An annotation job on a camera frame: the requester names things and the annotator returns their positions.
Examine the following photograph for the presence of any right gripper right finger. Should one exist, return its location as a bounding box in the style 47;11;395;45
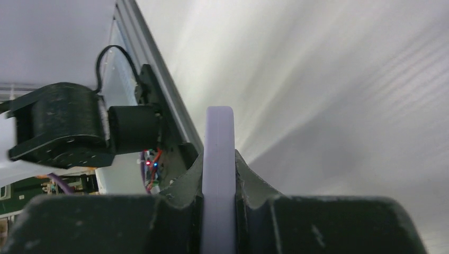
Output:
236;153;427;253

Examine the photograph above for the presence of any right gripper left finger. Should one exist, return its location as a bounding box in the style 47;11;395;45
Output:
1;156;203;253

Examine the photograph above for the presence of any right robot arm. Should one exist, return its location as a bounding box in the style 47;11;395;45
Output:
1;83;426;253

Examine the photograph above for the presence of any lavender case phone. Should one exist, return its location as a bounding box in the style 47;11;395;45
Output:
200;106;236;253

